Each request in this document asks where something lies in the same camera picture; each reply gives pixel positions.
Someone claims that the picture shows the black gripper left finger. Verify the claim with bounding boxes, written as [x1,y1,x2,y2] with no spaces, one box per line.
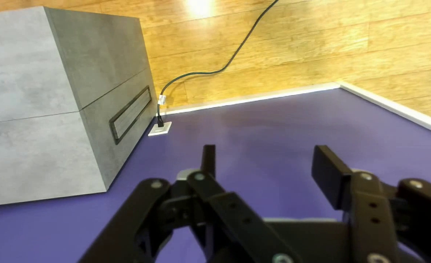
[79,145,299,263]

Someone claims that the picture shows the grey concrete-look cabinet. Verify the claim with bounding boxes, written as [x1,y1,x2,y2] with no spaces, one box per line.
[0,6,156,205]

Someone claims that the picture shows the white wall socket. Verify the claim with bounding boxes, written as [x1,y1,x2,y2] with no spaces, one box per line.
[147,122,172,138]

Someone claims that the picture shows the black power cable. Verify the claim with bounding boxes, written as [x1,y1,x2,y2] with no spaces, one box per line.
[155,0,280,129]

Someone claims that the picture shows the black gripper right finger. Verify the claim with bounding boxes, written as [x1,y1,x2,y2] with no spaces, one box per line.
[311,145,431,263]

